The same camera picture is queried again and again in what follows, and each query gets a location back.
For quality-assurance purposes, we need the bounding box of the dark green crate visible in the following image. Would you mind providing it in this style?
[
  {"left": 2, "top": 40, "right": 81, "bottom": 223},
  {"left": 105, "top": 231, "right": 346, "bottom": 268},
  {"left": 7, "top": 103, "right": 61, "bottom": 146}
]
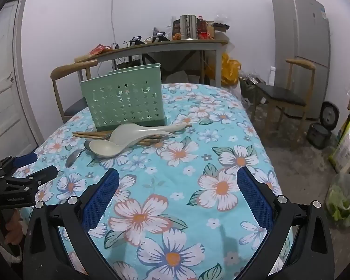
[{"left": 239, "top": 74, "right": 266, "bottom": 105}]

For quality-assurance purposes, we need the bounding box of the black rice cooker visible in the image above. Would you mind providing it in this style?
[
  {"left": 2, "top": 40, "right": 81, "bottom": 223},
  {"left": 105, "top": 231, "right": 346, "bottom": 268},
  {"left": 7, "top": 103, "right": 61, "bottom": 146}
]
[{"left": 306, "top": 101, "right": 339, "bottom": 149}]

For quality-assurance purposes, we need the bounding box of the bundle of wooden chopsticks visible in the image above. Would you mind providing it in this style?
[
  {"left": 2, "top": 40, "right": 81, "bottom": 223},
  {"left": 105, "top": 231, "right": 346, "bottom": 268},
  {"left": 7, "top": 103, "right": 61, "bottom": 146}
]
[{"left": 72, "top": 124, "right": 193, "bottom": 147}]

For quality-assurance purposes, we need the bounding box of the beige soup ladle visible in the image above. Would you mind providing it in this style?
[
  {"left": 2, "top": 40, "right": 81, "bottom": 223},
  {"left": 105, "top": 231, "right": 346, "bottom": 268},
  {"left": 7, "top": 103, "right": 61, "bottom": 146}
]
[{"left": 88, "top": 133, "right": 176, "bottom": 158}]

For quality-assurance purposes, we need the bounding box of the white wall cable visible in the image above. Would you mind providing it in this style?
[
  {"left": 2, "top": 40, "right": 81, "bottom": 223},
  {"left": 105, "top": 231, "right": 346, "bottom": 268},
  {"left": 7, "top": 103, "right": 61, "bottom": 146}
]
[{"left": 111, "top": 0, "right": 119, "bottom": 46}]

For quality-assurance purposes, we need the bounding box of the open cardboard box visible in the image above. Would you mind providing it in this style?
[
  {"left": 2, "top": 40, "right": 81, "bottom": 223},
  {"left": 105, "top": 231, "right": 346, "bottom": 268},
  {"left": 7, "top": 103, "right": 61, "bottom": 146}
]
[{"left": 206, "top": 22, "right": 230, "bottom": 40}]

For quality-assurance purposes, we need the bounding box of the plastic bag of greens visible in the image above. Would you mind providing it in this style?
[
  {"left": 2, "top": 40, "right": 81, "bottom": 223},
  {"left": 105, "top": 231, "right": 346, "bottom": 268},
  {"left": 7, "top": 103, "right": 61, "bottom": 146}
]
[{"left": 325, "top": 172, "right": 350, "bottom": 228}]

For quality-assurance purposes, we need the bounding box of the steel canister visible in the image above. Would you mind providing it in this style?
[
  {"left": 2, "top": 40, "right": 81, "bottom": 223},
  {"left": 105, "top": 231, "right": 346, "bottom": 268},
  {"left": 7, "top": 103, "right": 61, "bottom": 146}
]
[{"left": 179, "top": 14, "right": 199, "bottom": 40}]

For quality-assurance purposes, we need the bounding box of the yellow plastic bag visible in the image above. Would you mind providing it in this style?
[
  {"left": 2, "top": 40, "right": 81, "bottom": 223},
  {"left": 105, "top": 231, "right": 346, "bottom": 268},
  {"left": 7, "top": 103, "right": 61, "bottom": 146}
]
[{"left": 221, "top": 53, "right": 241, "bottom": 87}]

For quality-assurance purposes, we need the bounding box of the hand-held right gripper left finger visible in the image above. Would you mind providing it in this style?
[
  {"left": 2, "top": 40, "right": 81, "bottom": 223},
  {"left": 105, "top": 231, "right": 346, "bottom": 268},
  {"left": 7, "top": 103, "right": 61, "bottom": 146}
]
[{"left": 23, "top": 168, "right": 121, "bottom": 280}]

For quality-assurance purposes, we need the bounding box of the red cooking oil bottle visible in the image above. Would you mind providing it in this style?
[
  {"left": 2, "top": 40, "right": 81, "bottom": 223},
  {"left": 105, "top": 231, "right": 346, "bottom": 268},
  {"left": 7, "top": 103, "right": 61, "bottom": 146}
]
[{"left": 198, "top": 16, "right": 207, "bottom": 39}]

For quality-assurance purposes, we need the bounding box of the grey refrigerator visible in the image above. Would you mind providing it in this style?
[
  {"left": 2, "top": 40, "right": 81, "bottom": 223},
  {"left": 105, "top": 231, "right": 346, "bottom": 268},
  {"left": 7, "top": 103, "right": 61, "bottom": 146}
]
[{"left": 272, "top": 0, "right": 331, "bottom": 120}]

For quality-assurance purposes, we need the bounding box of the red snack packet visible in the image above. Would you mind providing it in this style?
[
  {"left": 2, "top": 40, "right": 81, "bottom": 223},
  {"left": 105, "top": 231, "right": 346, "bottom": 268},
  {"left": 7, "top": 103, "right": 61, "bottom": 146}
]
[{"left": 90, "top": 44, "right": 113, "bottom": 55}]

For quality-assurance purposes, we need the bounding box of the white panel door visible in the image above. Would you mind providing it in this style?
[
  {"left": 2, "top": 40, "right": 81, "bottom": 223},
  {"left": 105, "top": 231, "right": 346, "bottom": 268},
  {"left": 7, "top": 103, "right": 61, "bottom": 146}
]
[{"left": 0, "top": 0, "right": 44, "bottom": 158}]

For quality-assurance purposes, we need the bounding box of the floral turquoise tablecloth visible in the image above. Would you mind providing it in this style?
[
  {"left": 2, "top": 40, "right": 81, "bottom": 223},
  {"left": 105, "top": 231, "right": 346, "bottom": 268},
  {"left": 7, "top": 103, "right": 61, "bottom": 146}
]
[{"left": 12, "top": 83, "right": 292, "bottom": 280}]

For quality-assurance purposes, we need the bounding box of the wooden chair black seat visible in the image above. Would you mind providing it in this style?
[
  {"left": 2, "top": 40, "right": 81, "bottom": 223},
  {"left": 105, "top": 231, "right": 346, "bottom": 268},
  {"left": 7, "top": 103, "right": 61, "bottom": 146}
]
[
  {"left": 50, "top": 60, "right": 98, "bottom": 124},
  {"left": 255, "top": 59, "right": 316, "bottom": 151}
]

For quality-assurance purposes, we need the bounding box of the metal spoon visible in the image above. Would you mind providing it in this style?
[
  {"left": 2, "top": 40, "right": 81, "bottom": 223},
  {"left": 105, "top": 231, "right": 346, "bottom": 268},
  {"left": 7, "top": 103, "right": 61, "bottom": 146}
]
[{"left": 65, "top": 148, "right": 89, "bottom": 168}]

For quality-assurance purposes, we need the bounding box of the green perforated utensil holder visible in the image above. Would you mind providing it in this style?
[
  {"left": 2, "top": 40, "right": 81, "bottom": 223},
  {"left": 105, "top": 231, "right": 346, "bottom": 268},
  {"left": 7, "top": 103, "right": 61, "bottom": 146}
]
[{"left": 80, "top": 63, "right": 167, "bottom": 132}]

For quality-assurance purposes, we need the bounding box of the person's left hand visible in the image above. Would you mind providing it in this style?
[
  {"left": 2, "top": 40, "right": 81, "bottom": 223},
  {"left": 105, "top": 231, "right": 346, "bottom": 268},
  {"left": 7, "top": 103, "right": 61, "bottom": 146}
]
[{"left": 3, "top": 209, "right": 22, "bottom": 247}]

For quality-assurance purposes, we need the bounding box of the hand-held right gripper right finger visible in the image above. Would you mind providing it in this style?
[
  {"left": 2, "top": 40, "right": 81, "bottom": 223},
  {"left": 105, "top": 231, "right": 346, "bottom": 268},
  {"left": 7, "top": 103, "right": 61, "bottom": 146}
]
[{"left": 236, "top": 166, "right": 336, "bottom": 280}]

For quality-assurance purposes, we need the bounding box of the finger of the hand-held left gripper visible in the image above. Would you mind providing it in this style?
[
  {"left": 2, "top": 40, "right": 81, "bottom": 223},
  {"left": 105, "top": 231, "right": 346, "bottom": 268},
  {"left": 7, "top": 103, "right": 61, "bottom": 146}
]
[
  {"left": 0, "top": 165, "right": 59, "bottom": 211},
  {"left": 0, "top": 152, "right": 37, "bottom": 179}
]

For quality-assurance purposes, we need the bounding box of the beige rice paddle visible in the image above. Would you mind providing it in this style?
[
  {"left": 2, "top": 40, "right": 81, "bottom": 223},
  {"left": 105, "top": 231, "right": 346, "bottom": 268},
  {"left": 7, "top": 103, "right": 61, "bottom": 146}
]
[{"left": 109, "top": 122, "right": 191, "bottom": 148}]

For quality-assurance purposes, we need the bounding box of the long white-framed side table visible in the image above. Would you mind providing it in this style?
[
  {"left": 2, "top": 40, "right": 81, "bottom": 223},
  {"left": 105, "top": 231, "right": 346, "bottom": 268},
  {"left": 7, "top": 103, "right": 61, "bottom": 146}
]
[{"left": 74, "top": 39, "right": 229, "bottom": 88}]

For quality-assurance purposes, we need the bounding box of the green yellow rice sack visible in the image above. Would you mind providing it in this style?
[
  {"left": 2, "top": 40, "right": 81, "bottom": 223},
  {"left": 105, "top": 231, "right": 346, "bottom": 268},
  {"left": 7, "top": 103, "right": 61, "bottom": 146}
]
[{"left": 329, "top": 112, "right": 350, "bottom": 174}]

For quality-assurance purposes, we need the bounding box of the grey cloth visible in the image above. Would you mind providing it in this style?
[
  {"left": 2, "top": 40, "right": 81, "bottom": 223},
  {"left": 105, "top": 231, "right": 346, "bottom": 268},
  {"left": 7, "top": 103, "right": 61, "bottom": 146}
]
[{"left": 163, "top": 71, "right": 193, "bottom": 84}]

